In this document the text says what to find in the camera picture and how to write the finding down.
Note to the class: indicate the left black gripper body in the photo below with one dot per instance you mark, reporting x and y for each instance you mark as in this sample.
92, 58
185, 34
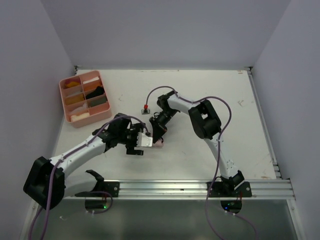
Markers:
129, 138

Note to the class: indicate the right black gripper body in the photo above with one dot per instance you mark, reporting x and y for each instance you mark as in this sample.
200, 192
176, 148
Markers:
163, 118

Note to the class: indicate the pink underwear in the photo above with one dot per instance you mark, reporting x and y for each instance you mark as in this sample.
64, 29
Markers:
159, 143

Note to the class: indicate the olive green underwear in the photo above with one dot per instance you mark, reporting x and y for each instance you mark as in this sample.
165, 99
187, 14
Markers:
97, 101

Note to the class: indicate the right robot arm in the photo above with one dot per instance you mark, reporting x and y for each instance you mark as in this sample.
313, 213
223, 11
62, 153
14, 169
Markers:
207, 126

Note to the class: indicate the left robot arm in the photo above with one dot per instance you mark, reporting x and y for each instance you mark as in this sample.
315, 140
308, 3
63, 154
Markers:
48, 181

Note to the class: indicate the black rolled garment in tray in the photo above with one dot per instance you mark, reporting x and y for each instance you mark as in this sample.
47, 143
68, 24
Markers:
99, 90

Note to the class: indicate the pink divided organizer tray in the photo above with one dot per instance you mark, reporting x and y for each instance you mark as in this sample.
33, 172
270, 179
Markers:
96, 113

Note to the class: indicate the cream rolled garment in tray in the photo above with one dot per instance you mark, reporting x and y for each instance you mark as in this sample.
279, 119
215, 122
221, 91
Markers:
74, 118

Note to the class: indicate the white rolled garment in tray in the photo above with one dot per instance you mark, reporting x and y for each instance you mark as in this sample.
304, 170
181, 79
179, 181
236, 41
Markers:
91, 80

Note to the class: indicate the orange rolled garment in tray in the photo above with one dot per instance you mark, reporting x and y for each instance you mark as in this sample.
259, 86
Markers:
74, 99

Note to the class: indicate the yellow rolled garment in tray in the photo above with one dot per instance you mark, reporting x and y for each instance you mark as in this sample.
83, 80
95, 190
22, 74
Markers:
71, 83

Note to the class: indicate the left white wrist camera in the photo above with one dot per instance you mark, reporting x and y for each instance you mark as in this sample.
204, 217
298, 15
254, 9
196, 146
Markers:
144, 140

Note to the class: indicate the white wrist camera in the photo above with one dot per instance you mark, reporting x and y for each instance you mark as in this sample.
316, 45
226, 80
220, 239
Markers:
145, 110
144, 140

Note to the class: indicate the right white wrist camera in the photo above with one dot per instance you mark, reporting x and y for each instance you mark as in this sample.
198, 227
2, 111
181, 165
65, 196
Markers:
145, 110

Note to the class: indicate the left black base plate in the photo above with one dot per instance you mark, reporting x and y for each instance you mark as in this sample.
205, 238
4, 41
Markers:
111, 187

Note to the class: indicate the aluminium mounting rail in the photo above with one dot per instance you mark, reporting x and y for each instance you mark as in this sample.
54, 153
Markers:
275, 189

